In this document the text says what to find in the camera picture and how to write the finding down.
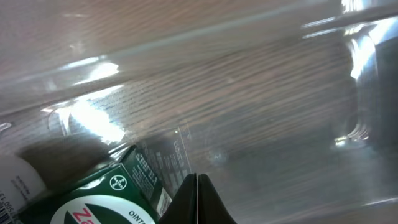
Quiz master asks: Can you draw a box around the green Zam-Buk ointment box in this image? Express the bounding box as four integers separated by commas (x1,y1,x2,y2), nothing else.
19,146,172,224

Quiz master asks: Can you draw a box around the small clear white bottle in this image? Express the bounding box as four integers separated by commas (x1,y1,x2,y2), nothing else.
1,156,47,224

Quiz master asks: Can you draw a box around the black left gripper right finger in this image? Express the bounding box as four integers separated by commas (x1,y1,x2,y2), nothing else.
197,174,236,224

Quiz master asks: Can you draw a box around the clear plastic container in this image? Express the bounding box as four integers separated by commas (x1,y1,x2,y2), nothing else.
1,0,397,223

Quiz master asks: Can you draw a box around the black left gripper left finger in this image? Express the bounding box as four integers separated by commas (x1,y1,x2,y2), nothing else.
159,174,197,224

